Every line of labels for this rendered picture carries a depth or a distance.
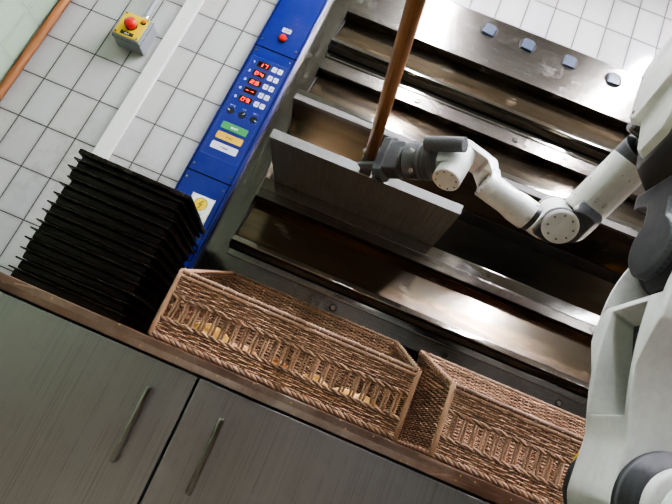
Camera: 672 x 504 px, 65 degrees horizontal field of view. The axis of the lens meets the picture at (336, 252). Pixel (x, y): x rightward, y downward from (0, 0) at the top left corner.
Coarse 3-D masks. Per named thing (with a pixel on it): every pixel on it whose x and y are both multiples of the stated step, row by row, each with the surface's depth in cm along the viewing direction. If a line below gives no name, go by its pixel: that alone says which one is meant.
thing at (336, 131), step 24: (312, 120) 166; (336, 120) 162; (360, 120) 161; (336, 144) 172; (360, 144) 167; (432, 192) 174; (456, 192) 170; (528, 192) 158; (480, 216) 175; (600, 240) 163; (624, 240) 159; (600, 264) 173; (624, 264) 169
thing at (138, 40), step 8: (128, 16) 173; (136, 16) 173; (120, 24) 172; (152, 24) 174; (112, 32) 171; (120, 32) 171; (128, 32) 171; (136, 32) 172; (144, 32) 172; (152, 32) 176; (120, 40) 174; (128, 40) 172; (136, 40) 171; (144, 40) 174; (152, 40) 178; (128, 48) 176; (136, 48) 174; (144, 48) 176
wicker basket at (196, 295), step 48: (192, 288) 110; (240, 288) 156; (192, 336) 107; (240, 336) 149; (288, 336) 109; (336, 336) 109; (384, 336) 156; (336, 384) 147; (384, 384) 107; (384, 432) 105
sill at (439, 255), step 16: (288, 192) 168; (320, 208) 167; (336, 208) 168; (352, 224) 167; (368, 224) 167; (400, 240) 166; (416, 240) 167; (432, 256) 166; (448, 256) 166; (480, 272) 165; (512, 288) 165; (528, 288) 165; (544, 304) 164; (560, 304) 165; (592, 320) 164
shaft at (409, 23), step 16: (416, 0) 79; (416, 16) 82; (400, 32) 87; (400, 48) 90; (400, 64) 94; (400, 80) 100; (384, 96) 105; (384, 112) 110; (384, 128) 117; (368, 144) 125
